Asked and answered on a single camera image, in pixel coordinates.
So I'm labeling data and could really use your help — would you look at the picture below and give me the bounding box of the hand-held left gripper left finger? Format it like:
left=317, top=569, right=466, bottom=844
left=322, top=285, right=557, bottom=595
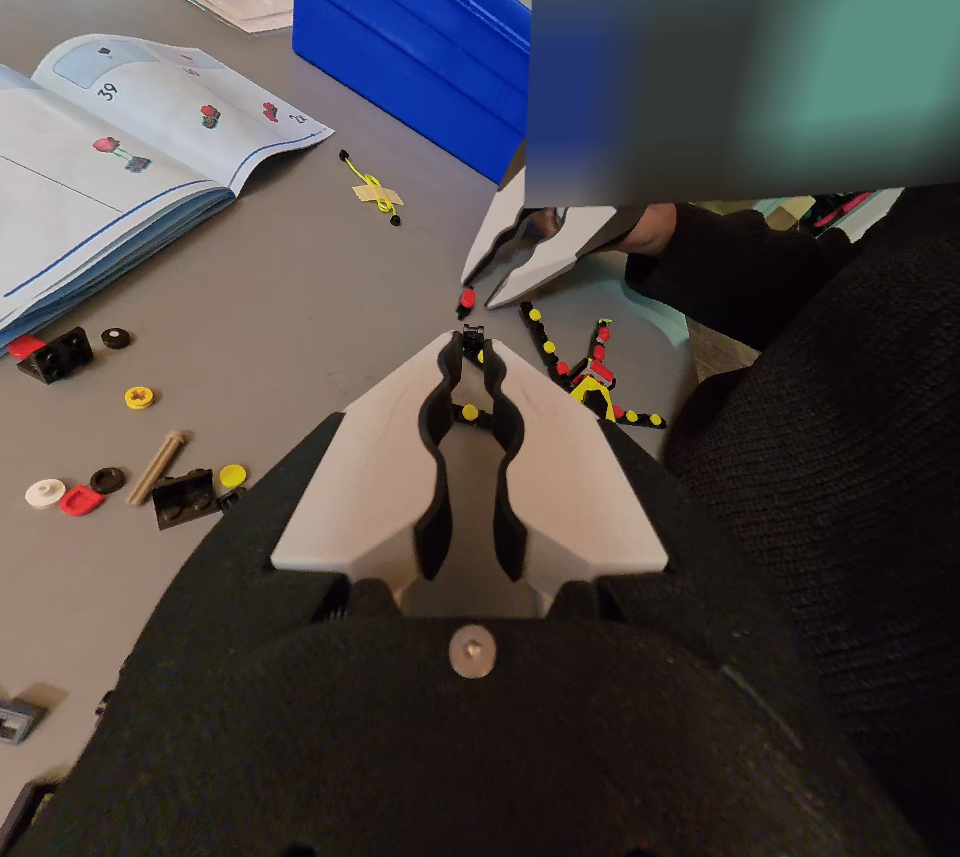
left=270, top=330, right=463, bottom=583

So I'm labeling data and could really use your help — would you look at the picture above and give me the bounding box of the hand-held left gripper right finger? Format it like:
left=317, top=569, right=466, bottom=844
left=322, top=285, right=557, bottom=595
left=480, top=339, right=669, bottom=583

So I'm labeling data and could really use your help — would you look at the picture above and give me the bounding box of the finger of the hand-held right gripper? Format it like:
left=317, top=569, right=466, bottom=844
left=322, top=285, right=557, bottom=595
left=459, top=146, right=561, bottom=289
left=485, top=206, right=618, bottom=311

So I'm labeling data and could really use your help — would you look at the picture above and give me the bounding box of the black yellow lego spider model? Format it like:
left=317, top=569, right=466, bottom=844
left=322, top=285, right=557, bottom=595
left=519, top=302, right=668, bottom=433

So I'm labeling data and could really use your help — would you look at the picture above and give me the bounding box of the person's right forearm black sleeve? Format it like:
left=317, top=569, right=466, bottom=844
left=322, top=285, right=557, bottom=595
left=624, top=200, right=860, bottom=353

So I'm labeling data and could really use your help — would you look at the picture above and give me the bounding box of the tan lego axle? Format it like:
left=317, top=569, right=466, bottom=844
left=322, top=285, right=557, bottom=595
left=126, top=430, right=189, bottom=508

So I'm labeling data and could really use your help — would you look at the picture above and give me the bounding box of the lego instruction booklet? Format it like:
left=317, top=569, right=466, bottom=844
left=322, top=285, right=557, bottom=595
left=0, top=34, right=336, bottom=356

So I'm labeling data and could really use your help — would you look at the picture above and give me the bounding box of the grey lego plate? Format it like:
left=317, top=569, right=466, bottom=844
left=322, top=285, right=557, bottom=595
left=0, top=698, right=48, bottom=746

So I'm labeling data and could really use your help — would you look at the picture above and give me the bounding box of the person's right hand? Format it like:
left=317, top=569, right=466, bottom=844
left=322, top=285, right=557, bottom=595
left=627, top=203, right=679, bottom=257

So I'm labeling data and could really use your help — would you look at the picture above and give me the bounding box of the blue plastic bin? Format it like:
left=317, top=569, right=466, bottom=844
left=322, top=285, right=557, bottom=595
left=292, top=0, right=534, bottom=188

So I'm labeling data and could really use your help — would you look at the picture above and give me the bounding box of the yellow cord with tape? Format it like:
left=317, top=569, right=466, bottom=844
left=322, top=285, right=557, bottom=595
left=339, top=149, right=407, bottom=229

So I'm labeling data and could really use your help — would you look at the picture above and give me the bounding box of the black lego bracket plate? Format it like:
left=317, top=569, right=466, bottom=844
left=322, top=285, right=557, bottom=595
left=151, top=469, right=223, bottom=533

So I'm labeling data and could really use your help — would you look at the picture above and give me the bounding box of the black lego bracket red piece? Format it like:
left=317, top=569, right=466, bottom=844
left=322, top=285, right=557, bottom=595
left=7, top=326, right=97, bottom=386

